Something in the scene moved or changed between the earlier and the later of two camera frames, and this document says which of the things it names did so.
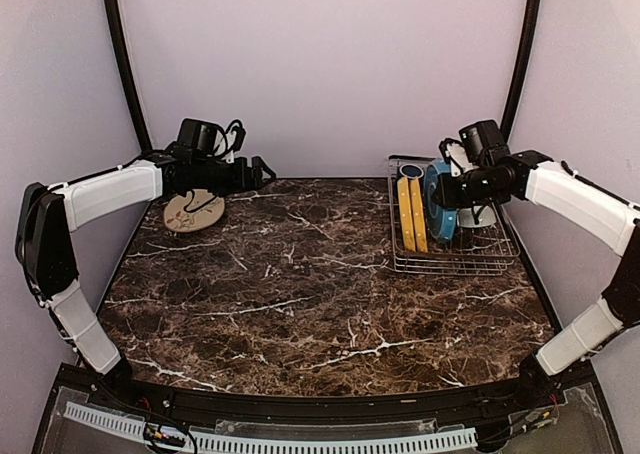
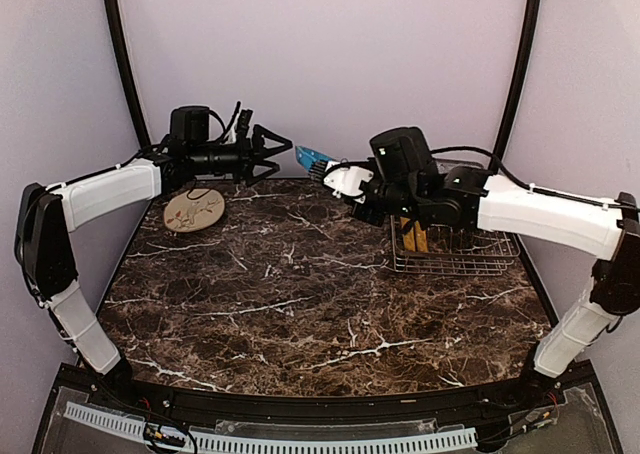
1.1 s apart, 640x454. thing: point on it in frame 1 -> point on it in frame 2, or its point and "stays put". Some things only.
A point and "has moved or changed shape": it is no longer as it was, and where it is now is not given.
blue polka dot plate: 442,222 has moved or changed shape
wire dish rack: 488,250 stays put
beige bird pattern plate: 181,220 stays put
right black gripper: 448,198 -> 368,214
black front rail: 293,408 stays put
